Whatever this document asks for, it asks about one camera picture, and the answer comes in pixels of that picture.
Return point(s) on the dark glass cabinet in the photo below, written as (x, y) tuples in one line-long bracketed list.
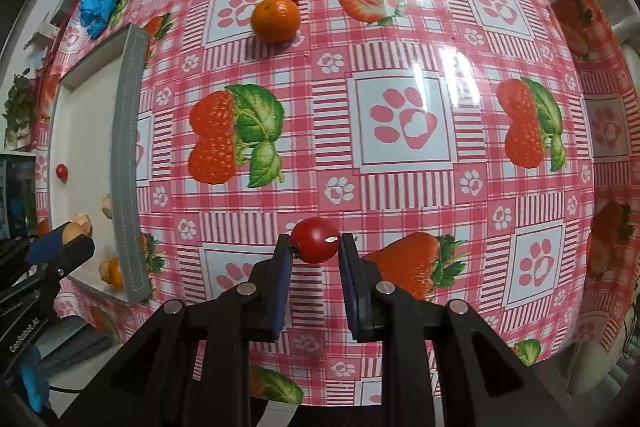
[(15, 192)]

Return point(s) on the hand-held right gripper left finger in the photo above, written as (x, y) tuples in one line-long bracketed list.
[(280, 292)]

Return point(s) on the white rectangular tray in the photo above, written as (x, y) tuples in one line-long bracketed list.
[(85, 157)]

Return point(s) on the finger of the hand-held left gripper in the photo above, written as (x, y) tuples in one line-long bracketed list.
[(47, 247), (15, 262)]

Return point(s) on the green potted plant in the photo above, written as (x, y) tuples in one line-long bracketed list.
[(20, 107)]

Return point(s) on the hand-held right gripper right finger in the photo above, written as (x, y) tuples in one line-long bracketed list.
[(351, 292)]

